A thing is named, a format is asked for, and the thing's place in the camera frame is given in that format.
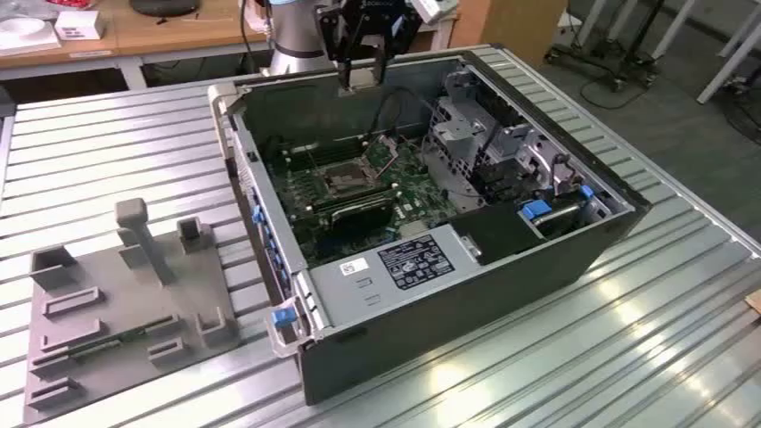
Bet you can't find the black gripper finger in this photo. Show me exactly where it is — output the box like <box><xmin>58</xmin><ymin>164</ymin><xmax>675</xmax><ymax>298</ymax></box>
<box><xmin>372</xmin><ymin>15</ymin><xmax>425</xmax><ymax>89</ymax></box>
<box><xmin>314</xmin><ymin>4</ymin><xmax>353</xmax><ymax>94</ymax></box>

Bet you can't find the metal socket cover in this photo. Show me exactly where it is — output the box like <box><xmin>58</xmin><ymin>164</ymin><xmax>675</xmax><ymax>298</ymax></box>
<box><xmin>360</xmin><ymin>136</ymin><xmax>413</xmax><ymax>167</ymax></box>

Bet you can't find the metal locking lever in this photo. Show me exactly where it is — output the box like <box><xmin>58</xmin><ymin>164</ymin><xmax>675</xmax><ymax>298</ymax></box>
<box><xmin>378</xmin><ymin>152</ymin><xmax>402</xmax><ymax>181</ymax></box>

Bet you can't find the CPU socket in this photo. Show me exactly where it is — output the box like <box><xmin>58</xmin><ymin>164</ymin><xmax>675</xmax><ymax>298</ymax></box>
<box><xmin>317</xmin><ymin>155</ymin><xmax>386</xmax><ymax>201</ymax></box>

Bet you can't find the grey metal drive cage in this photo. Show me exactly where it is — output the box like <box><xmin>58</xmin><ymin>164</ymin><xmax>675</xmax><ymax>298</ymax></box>
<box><xmin>422</xmin><ymin>60</ymin><xmax>605</xmax><ymax>224</ymax></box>

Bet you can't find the wooden cabinet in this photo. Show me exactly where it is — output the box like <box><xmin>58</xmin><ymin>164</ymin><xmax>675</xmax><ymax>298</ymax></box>
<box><xmin>480</xmin><ymin>0</ymin><xmax>566</xmax><ymax>70</ymax></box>

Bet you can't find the green motherboard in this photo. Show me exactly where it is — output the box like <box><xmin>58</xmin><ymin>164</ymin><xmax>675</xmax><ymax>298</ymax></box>
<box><xmin>264</xmin><ymin>133</ymin><xmax>457</xmax><ymax>264</ymax></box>

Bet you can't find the wooden desk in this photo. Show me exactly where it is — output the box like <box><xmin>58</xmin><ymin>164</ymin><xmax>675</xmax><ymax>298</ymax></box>
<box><xmin>0</xmin><ymin>0</ymin><xmax>462</xmax><ymax>93</ymax></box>

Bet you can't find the green RAM stick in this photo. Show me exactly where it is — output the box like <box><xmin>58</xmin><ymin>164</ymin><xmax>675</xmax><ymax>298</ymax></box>
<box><xmin>308</xmin><ymin>189</ymin><xmax>398</xmax><ymax>214</ymax></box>
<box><xmin>64</xmin><ymin>327</ymin><xmax>149</xmax><ymax>358</ymax></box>

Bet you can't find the black graphics card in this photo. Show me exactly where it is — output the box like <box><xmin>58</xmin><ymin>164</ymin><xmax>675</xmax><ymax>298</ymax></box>
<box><xmin>329</xmin><ymin>198</ymin><xmax>393</xmax><ymax>237</ymax></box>

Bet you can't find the black round base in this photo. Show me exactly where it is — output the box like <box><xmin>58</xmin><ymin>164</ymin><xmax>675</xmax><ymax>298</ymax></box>
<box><xmin>128</xmin><ymin>0</ymin><xmax>201</xmax><ymax>17</ymax></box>

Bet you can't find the silver chipset heatsink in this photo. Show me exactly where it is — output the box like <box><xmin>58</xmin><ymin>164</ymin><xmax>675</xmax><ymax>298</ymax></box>
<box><xmin>397</xmin><ymin>221</ymin><xmax>436</xmax><ymax>240</ymax></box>

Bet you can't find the blue drive latch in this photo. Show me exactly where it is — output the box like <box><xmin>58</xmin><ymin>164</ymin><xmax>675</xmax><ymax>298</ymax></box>
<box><xmin>514</xmin><ymin>199</ymin><xmax>553</xmax><ymax>223</ymax></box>

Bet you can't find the black wheeled stand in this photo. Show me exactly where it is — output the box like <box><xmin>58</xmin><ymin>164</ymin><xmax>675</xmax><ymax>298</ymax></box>
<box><xmin>544</xmin><ymin>0</ymin><xmax>661</xmax><ymax>93</ymax></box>

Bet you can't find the white cardboard box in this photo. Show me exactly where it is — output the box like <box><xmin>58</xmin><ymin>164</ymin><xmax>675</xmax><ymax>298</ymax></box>
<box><xmin>52</xmin><ymin>11</ymin><xmax>106</xmax><ymax>41</ymax></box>

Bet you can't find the grey power supply unit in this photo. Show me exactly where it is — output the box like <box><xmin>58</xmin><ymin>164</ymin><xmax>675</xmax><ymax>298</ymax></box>
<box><xmin>294</xmin><ymin>224</ymin><xmax>481</xmax><ymax>333</ymax></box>

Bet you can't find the white foam tray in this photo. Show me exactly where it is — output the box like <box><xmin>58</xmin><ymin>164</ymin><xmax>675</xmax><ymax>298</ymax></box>
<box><xmin>0</xmin><ymin>16</ymin><xmax>61</xmax><ymax>57</ymax></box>

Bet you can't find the blue case latch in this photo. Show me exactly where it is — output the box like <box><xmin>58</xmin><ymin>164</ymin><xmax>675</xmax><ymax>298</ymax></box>
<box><xmin>268</xmin><ymin>307</ymin><xmax>297</xmax><ymax>330</ymax></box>

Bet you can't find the black grey PC case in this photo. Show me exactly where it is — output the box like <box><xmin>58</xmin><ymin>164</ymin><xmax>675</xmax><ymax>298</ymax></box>
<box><xmin>205</xmin><ymin>43</ymin><xmax>653</xmax><ymax>407</ymax></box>

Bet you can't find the grey parts rack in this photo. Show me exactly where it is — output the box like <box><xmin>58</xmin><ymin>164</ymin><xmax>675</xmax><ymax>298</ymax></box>
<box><xmin>21</xmin><ymin>198</ymin><xmax>242</xmax><ymax>424</ymax></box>

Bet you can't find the wooden block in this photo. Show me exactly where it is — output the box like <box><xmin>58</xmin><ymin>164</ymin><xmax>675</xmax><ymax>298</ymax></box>
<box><xmin>742</xmin><ymin>287</ymin><xmax>761</xmax><ymax>323</ymax></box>

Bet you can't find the grey looped wire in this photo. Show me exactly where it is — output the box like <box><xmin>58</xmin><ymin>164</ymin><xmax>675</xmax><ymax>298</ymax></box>
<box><xmin>360</xmin><ymin>86</ymin><xmax>436</xmax><ymax>137</ymax></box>

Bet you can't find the black hanging cable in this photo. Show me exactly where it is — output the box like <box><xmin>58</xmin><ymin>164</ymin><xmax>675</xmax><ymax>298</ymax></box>
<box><xmin>237</xmin><ymin>0</ymin><xmax>274</xmax><ymax>62</ymax></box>

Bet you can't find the white table frame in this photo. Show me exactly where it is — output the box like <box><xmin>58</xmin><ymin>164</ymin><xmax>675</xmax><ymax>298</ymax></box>
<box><xmin>694</xmin><ymin>0</ymin><xmax>761</xmax><ymax>106</ymax></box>

